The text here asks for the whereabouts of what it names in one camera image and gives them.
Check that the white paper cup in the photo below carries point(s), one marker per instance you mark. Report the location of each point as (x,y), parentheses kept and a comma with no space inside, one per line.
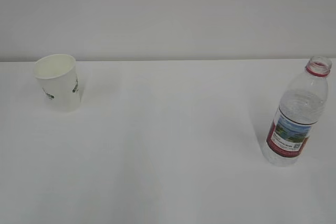
(57,77)

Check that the clear water bottle red label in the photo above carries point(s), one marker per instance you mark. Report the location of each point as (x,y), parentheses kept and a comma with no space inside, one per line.
(300,108)

